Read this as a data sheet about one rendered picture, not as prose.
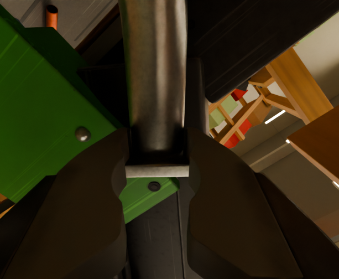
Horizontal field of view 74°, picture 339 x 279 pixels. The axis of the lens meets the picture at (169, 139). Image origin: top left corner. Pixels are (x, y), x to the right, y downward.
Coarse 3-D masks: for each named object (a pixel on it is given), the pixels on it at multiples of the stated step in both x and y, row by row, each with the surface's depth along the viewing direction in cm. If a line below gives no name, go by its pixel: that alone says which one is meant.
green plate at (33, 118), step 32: (0, 32) 13; (32, 32) 16; (0, 64) 13; (32, 64) 13; (64, 64) 17; (0, 96) 14; (32, 96) 14; (64, 96) 14; (0, 128) 15; (32, 128) 15; (64, 128) 15; (96, 128) 15; (0, 160) 16; (32, 160) 16; (64, 160) 16; (0, 192) 18; (128, 192) 18; (160, 192) 18
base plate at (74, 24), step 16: (0, 0) 38; (16, 0) 40; (32, 0) 42; (48, 0) 45; (64, 0) 48; (80, 0) 51; (96, 0) 55; (112, 0) 60; (16, 16) 43; (32, 16) 45; (64, 16) 52; (80, 16) 56; (96, 16) 61; (64, 32) 57; (80, 32) 62
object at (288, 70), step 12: (276, 60) 80; (288, 60) 79; (300, 60) 79; (276, 72) 81; (288, 72) 80; (300, 72) 80; (288, 84) 81; (300, 84) 81; (312, 84) 80; (288, 96) 87; (300, 96) 82; (312, 96) 81; (324, 96) 80; (300, 108) 83; (312, 108) 82; (324, 108) 81; (312, 120) 83
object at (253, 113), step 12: (228, 96) 354; (240, 96) 367; (216, 108) 335; (228, 108) 347; (252, 108) 363; (264, 108) 397; (216, 120) 329; (228, 120) 336; (240, 120) 342; (252, 120) 386; (216, 132) 376; (228, 132) 324; (240, 132) 341; (228, 144) 342
